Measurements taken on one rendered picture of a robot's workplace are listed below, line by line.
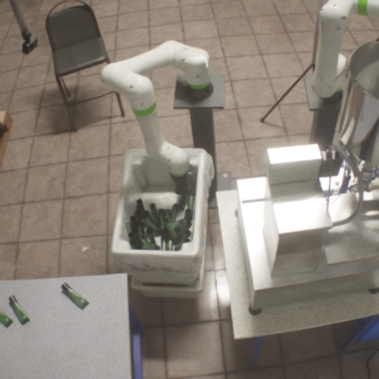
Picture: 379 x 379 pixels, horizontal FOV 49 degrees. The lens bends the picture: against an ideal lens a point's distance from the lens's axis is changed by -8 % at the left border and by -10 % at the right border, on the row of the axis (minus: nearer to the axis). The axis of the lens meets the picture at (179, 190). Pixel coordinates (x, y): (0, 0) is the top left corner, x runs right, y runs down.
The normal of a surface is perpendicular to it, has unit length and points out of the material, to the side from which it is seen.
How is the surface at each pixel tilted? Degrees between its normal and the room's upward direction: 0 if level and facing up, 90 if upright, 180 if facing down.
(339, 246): 0
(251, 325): 0
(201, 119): 90
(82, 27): 77
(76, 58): 0
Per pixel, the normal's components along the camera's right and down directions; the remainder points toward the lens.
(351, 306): -0.10, -0.57
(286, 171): 0.07, 0.82
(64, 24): 0.32, 0.60
